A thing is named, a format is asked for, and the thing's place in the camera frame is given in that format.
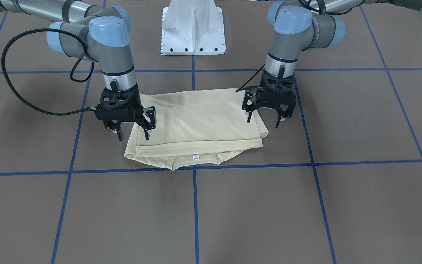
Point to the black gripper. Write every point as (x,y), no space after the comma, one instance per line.
(136,100)
(249,103)

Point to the cream long sleeve t-shirt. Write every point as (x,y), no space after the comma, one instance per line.
(195,127)

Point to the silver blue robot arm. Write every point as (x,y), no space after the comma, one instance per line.
(94,34)
(299,25)

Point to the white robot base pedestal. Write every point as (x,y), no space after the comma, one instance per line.
(192,27)

